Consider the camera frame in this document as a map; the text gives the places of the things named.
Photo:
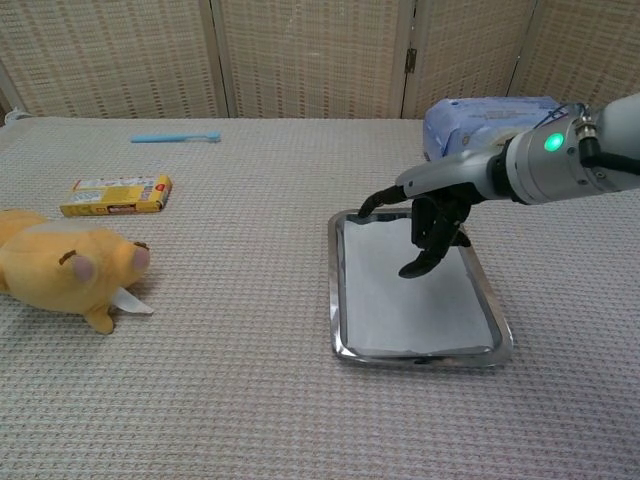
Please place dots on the yellow plush toy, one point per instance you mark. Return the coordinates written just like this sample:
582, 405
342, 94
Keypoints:
55, 265

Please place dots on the brass screen hinge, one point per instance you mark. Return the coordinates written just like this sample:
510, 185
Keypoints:
411, 60

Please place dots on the blue wet wipes pack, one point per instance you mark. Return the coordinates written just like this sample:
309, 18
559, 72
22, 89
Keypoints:
470, 125

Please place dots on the stainless steel tray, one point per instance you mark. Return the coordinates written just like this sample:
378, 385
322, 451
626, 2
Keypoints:
500, 320

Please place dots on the yellow cardboard box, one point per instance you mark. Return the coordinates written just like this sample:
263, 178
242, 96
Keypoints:
117, 196

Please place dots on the bamboo folding screen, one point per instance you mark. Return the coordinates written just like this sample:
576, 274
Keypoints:
310, 55

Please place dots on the white paper sheet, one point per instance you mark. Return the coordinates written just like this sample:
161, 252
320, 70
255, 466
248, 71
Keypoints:
410, 310

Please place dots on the beige woven tablecloth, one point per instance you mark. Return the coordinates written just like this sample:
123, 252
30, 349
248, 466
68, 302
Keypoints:
240, 400

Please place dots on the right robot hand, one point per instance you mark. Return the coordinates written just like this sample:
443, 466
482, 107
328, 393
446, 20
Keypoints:
450, 170

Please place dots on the light blue toothbrush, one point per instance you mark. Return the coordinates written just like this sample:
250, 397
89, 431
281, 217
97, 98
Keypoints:
170, 137

